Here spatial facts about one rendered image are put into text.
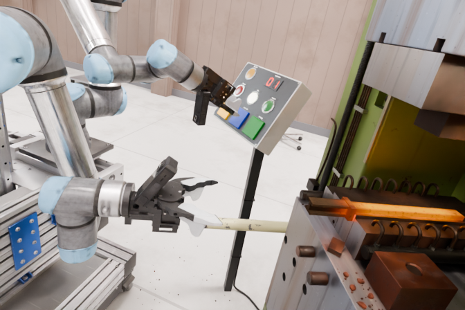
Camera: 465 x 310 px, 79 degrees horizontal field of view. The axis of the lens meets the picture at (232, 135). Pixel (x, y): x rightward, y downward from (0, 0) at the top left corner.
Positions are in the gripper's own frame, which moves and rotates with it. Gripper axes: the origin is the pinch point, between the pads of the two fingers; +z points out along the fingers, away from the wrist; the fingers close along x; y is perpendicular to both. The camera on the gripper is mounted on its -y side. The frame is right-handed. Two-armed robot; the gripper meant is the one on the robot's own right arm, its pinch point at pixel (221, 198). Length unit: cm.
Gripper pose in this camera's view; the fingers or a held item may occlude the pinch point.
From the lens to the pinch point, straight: 63.0
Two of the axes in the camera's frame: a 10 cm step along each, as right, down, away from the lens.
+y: -1.7, 9.1, 3.8
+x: 1.1, 4.0, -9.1
